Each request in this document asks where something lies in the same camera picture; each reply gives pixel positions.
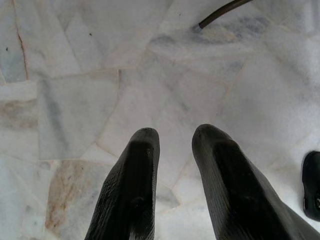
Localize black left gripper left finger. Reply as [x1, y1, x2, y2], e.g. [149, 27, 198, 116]
[84, 127, 161, 240]

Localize black robot foot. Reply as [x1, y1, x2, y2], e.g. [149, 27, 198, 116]
[301, 150, 320, 222]

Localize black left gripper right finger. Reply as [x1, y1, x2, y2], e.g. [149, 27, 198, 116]
[191, 123, 320, 240]

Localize dark metal furniture leg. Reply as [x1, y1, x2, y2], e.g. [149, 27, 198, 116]
[198, 0, 253, 29]

